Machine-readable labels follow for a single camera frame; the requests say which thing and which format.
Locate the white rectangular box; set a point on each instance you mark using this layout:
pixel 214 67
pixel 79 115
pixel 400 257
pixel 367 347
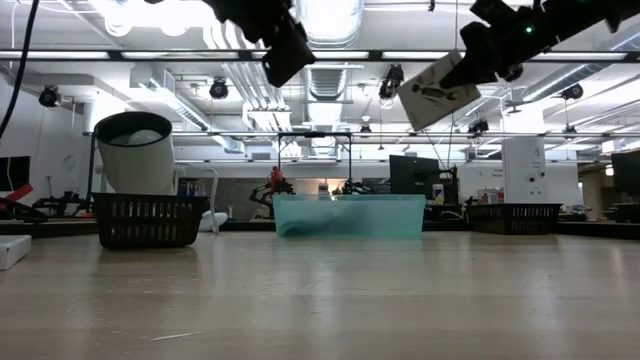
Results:
pixel 12 250

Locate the teal translucent plastic bin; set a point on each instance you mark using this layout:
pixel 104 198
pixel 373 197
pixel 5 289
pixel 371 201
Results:
pixel 350 217

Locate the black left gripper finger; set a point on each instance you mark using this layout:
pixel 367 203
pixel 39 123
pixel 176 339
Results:
pixel 287 57

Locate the red and black robot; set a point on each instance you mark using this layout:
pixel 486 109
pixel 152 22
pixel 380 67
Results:
pixel 274 184

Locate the black ceiling spotlight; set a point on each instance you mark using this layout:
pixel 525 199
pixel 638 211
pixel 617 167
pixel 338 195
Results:
pixel 572 91
pixel 49 96
pixel 391 81
pixel 218 89

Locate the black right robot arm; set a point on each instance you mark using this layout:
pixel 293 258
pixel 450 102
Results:
pixel 590 12

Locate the blue and white canister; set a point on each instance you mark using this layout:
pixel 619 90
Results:
pixel 438 193

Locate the white packaging card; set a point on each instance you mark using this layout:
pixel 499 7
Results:
pixel 430 100

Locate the white round power adapter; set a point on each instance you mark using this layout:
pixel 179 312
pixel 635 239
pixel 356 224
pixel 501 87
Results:
pixel 214 223

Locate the black overhead frame bar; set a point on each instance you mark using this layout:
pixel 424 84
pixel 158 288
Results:
pixel 115 55

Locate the black monitor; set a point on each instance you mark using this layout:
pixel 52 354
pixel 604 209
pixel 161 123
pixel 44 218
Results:
pixel 627 172
pixel 414 175
pixel 14 172

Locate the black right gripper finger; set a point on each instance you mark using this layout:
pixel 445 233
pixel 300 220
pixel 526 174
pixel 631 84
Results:
pixel 475 74
pixel 477 40

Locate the black mesh plastic basket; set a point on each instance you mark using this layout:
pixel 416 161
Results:
pixel 150 198
pixel 515 206

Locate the black frame base rail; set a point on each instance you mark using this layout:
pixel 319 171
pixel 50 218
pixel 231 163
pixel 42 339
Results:
pixel 50 228

